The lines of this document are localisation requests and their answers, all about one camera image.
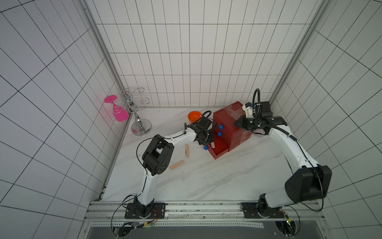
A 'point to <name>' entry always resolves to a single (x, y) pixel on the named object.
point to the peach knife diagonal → (177, 164)
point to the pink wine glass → (120, 114)
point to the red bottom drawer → (219, 150)
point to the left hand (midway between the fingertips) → (211, 142)
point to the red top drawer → (222, 122)
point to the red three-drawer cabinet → (234, 111)
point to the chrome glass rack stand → (141, 127)
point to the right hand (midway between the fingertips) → (235, 123)
